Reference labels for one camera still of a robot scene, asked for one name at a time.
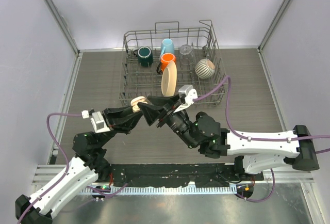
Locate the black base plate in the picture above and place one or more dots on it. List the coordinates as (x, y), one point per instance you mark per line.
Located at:
(176, 175)

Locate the light blue cup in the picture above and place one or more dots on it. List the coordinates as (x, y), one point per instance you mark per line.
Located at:
(167, 46)

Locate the white slotted cable duct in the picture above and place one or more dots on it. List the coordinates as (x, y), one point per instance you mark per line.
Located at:
(191, 189)

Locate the dark green mug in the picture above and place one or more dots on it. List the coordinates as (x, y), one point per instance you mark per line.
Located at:
(144, 55)

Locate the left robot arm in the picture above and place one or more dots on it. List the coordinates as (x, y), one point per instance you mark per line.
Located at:
(86, 167)

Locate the clear glass cup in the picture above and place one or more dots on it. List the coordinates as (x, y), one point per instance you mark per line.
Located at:
(186, 55)

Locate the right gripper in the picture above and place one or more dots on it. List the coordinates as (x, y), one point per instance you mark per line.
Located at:
(152, 113)

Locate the orange mug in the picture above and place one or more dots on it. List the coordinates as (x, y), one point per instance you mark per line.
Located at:
(165, 59)

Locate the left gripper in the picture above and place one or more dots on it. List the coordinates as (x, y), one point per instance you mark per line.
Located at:
(113, 116)

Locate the grey wire dish rack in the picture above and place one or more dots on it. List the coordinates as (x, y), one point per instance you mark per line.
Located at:
(137, 80)

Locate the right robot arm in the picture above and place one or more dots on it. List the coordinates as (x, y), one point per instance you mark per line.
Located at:
(254, 152)

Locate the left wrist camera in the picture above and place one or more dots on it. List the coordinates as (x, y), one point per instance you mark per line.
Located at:
(97, 120)

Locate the striped ceramic bowl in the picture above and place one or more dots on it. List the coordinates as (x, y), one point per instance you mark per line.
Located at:
(205, 68)

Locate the beige oval plate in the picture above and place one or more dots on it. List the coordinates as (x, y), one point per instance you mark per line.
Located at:
(169, 80)

